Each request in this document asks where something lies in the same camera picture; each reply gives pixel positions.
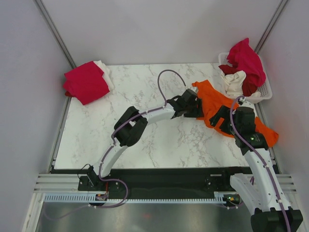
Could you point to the crumpled white t shirt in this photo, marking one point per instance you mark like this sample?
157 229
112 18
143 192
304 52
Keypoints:
233 83

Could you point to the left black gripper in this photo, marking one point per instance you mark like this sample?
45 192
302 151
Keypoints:
197 112

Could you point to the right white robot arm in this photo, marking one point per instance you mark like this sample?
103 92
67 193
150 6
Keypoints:
270 209

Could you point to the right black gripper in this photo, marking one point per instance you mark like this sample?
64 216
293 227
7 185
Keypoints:
223 112

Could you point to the folded white t shirt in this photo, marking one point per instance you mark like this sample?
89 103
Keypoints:
106 74

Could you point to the aluminium frame rail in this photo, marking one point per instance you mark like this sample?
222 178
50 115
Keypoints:
56 183

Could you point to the dark red t shirt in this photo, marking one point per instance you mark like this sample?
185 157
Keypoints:
249 87

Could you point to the crumpled magenta t shirt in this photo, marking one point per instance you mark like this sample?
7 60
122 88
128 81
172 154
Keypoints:
242 57

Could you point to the white slotted cable duct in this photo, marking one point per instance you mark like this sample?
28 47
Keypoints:
95 198

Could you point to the white plastic basket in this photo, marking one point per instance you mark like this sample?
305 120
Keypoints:
265 89

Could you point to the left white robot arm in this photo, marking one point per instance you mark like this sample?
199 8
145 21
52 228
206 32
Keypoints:
130 127

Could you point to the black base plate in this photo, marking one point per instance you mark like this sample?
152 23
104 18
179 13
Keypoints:
177 182

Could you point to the folded magenta t shirt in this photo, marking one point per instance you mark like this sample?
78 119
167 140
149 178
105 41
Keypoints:
86 83

